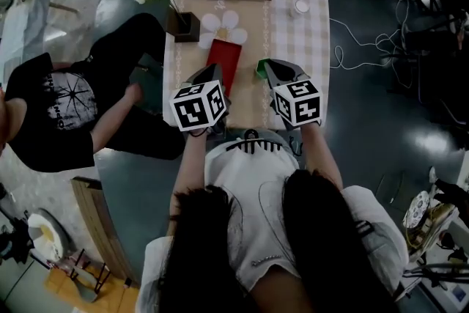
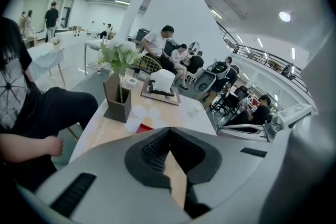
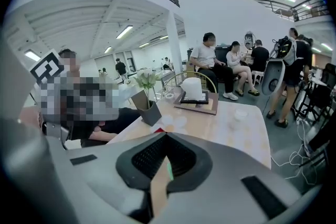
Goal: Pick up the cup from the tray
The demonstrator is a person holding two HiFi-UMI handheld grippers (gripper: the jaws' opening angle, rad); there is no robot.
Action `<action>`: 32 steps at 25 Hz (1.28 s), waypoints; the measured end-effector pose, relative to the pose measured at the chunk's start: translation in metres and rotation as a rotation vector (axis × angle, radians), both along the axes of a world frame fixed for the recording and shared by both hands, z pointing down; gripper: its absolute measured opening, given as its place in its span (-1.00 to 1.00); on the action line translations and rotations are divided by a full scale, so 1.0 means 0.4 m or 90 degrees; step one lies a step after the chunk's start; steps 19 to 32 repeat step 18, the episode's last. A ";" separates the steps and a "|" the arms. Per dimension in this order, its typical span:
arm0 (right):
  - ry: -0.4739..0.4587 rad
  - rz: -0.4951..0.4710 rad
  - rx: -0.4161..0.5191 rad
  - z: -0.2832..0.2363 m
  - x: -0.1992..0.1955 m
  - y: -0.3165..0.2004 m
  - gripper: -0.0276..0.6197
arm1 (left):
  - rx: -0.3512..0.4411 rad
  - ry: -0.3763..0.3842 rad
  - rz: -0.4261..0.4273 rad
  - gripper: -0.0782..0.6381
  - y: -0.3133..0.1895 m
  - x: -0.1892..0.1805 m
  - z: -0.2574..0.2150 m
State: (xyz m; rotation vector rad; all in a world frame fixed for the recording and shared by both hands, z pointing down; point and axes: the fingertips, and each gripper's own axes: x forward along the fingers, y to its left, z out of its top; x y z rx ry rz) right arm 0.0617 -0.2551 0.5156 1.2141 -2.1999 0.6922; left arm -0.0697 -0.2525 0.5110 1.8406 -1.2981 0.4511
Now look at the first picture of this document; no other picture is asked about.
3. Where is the person's left forearm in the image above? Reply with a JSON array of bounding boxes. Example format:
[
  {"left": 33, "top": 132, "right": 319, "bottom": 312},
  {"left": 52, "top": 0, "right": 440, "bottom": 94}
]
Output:
[{"left": 166, "top": 130, "right": 212, "bottom": 235}]

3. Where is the green cup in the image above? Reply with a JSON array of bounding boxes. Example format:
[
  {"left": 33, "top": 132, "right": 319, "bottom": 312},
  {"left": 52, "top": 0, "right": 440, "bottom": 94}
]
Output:
[{"left": 255, "top": 57, "right": 273, "bottom": 80}]

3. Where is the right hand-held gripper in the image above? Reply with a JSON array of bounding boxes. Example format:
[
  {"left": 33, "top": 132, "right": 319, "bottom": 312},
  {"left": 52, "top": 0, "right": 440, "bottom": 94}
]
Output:
[{"left": 263, "top": 60, "right": 324, "bottom": 131}]

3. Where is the dark brown square vase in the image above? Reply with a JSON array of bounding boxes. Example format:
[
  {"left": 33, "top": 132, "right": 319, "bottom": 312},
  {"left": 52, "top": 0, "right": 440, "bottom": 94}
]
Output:
[{"left": 166, "top": 9, "right": 202, "bottom": 44}]

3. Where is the red tray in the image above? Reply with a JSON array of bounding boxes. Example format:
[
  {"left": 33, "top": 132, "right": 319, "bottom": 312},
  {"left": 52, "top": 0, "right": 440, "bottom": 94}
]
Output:
[{"left": 205, "top": 39, "right": 243, "bottom": 98}]

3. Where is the beige checked tablecloth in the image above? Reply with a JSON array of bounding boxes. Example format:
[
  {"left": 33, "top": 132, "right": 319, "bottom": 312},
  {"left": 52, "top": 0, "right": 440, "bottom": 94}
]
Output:
[{"left": 162, "top": 0, "right": 330, "bottom": 131}]

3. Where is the white flower-shaped mat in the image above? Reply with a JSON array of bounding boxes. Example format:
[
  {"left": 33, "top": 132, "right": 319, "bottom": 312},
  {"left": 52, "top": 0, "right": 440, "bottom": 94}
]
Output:
[{"left": 199, "top": 10, "right": 249, "bottom": 48}]

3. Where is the person's white shirt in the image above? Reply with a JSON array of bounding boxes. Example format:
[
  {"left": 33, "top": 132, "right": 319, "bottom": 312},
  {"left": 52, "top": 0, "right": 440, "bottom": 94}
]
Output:
[{"left": 136, "top": 131, "right": 410, "bottom": 313}]

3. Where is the pale cloth sheet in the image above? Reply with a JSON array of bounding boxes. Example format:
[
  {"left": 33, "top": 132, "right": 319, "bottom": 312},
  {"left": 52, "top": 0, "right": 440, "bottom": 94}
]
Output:
[{"left": 0, "top": 0, "right": 51, "bottom": 80}]

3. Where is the person's right forearm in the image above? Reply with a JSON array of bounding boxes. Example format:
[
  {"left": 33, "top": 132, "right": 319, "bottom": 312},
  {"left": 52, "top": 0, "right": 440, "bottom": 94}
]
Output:
[{"left": 300, "top": 124, "right": 344, "bottom": 191}]

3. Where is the white floor cable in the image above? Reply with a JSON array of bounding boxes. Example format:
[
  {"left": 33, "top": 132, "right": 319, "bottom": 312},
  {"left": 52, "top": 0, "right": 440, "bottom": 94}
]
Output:
[{"left": 328, "top": 0, "right": 411, "bottom": 71}]

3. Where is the dark green pouch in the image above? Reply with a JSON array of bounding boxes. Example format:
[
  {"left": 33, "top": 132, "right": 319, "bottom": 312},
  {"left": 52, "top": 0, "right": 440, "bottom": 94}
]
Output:
[{"left": 128, "top": 53, "right": 165, "bottom": 115}]

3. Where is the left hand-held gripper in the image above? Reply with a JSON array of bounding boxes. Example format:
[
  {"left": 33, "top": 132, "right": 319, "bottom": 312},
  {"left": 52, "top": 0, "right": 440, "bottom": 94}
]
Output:
[{"left": 169, "top": 64, "right": 232, "bottom": 135}]

